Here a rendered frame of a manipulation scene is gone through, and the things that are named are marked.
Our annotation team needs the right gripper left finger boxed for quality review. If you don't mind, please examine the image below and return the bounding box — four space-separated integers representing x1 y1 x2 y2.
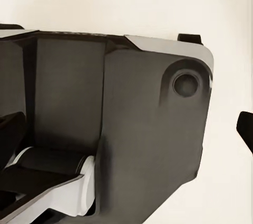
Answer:
0 111 27 174

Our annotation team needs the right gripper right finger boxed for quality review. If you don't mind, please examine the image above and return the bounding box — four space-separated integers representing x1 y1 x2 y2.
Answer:
236 111 253 153

